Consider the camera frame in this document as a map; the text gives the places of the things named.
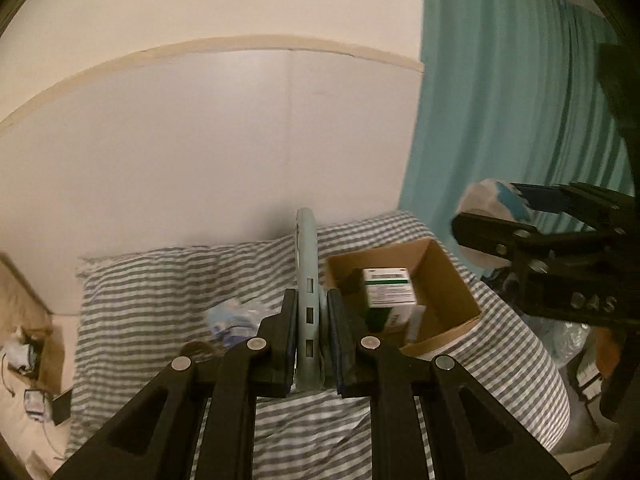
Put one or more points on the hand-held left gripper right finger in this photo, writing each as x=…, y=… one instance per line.
x=336, y=345

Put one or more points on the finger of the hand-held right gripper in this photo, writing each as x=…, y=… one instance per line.
x=487, y=232
x=545, y=199

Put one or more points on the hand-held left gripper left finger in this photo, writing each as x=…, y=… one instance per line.
x=288, y=340

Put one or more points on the white and blue bag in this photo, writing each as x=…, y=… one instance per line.
x=487, y=200

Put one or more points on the blue and white plastic packet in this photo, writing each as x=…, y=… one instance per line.
x=235, y=320

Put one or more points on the clear plastic bag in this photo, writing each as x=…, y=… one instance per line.
x=565, y=337

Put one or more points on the dark green and white carton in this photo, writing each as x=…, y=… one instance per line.
x=395, y=320

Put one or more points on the small white boxes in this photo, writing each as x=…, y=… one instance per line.
x=592, y=375

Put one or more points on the teal curtain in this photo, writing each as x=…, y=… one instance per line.
x=500, y=85

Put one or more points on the grey striped bedding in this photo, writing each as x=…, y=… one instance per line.
x=150, y=290

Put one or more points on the cardboard box with clutter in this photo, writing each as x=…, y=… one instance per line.
x=45, y=360

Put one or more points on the small blue-white device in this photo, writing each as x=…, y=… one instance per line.
x=35, y=402

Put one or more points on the wooden furniture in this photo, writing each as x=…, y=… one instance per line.
x=20, y=295

